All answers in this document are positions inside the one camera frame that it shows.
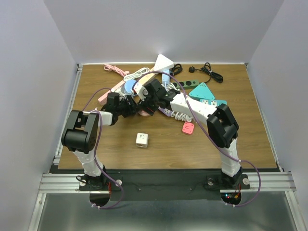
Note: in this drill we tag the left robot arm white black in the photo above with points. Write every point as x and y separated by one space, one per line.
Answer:
81 137

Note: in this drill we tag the blue round power strip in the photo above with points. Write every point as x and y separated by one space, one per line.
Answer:
128 86

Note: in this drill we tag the white cube socket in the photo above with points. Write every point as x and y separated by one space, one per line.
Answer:
142 140

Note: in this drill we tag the dark green power strip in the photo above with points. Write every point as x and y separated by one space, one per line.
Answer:
187 84

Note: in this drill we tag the pink flat plug adapter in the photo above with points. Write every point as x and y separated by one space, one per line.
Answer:
188 128

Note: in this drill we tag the teal triangle power strip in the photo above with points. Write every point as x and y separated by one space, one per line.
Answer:
202 91

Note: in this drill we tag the white triangle power strip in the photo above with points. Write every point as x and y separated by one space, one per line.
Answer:
162 63

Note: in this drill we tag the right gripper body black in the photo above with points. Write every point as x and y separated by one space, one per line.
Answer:
152 99

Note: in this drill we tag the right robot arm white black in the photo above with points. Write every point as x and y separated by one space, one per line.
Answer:
221 124

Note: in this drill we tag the purple power strip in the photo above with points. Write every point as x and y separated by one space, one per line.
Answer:
165 111

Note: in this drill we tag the pink long power strip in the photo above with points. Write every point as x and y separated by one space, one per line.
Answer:
102 100

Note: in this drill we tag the beige long power strip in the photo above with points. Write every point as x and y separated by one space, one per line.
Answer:
148 77

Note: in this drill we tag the teal long power strip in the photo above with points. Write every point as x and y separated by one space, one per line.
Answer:
213 102

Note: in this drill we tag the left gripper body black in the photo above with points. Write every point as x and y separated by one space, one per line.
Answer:
120 108

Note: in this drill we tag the white usb power strip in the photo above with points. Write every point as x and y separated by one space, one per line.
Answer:
118 90

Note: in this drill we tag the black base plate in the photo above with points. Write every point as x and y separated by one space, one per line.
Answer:
161 185

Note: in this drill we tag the pink round power strip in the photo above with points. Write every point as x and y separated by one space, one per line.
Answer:
143 113

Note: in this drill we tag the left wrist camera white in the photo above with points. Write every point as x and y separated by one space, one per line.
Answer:
140 90

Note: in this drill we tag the light blue power strip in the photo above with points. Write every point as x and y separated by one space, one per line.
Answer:
165 77

